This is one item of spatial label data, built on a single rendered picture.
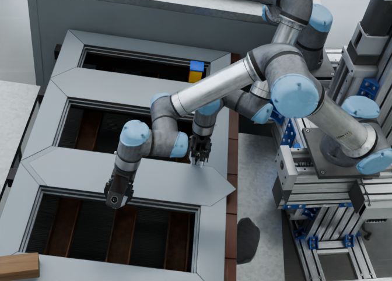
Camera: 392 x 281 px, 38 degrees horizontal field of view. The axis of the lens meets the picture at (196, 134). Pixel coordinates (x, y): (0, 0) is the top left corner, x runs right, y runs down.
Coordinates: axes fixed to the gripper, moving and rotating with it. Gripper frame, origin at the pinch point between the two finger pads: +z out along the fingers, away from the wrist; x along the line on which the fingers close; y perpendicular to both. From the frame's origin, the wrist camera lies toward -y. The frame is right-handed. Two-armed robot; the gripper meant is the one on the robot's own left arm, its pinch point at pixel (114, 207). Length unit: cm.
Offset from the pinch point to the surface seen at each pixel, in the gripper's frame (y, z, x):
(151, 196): 14.8, 8.0, -11.1
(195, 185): 23.1, 5.8, -25.2
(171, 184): 21.5, 7.1, -16.7
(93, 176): 18.3, 10.7, 10.5
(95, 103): 55, 12, 20
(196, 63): 86, 1, -15
